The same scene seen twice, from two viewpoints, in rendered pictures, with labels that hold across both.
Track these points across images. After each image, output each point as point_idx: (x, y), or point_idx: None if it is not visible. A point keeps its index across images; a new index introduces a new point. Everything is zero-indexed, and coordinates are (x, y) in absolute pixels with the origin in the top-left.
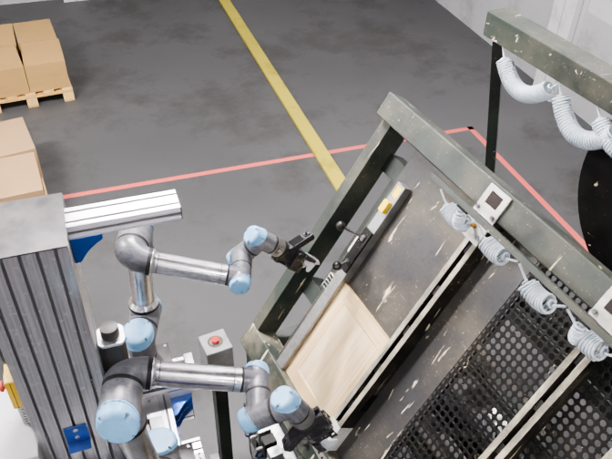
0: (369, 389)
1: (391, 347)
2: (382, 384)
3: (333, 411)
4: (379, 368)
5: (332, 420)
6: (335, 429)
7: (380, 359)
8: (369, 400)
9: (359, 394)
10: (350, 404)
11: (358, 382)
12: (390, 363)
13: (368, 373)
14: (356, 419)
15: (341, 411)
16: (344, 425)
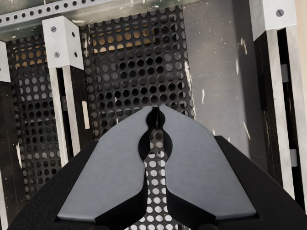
0: (276, 123)
1: (302, 200)
2: (267, 133)
3: (304, 20)
4: (290, 162)
5: (289, 21)
6: (271, 18)
7: (302, 173)
8: (264, 100)
9: (285, 91)
10: (284, 70)
11: (304, 111)
12: (280, 181)
13: (300, 138)
14: (258, 58)
15: (289, 47)
16: (263, 38)
